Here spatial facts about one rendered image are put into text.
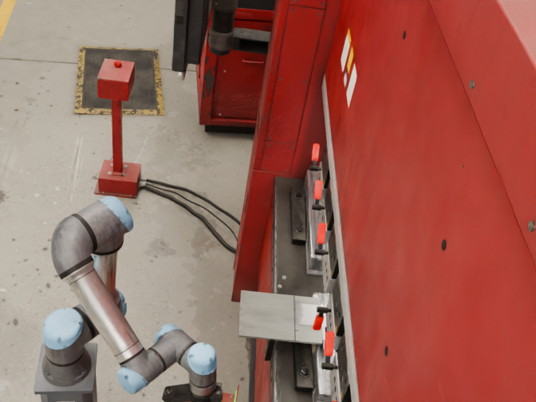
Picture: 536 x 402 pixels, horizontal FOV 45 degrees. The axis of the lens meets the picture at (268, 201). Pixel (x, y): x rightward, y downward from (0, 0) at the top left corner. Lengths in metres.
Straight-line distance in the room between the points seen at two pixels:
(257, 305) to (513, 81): 1.41
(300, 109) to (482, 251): 1.74
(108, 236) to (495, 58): 1.16
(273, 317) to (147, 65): 3.31
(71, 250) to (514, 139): 1.19
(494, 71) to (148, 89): 4.03
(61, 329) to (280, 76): 1.21
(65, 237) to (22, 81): 3.27
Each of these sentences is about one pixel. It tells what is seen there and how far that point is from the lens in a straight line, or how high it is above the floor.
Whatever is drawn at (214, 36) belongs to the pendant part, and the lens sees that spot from 3.05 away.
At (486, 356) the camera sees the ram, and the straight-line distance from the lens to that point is 0.89.
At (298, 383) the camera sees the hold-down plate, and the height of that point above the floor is 0.90.
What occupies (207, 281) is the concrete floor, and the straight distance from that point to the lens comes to 3.47.
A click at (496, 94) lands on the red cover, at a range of 0.91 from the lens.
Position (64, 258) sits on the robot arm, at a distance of 1.72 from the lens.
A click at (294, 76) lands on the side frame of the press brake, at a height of 1.37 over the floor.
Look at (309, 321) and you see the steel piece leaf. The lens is 2.11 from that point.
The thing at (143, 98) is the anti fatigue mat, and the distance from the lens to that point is 4.71.
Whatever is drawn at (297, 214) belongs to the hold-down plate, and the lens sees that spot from 2.58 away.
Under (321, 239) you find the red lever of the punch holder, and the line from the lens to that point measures 1.95.
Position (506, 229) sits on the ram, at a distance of 0.86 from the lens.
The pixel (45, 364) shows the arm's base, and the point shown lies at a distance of 2.18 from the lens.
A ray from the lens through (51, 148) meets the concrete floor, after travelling 4.28.
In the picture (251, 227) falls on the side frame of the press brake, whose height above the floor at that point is 0.55.
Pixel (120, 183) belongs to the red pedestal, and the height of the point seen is 0.09.
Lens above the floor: 2.63
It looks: 41 degrees down
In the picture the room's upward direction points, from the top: 11 degrees clockwise
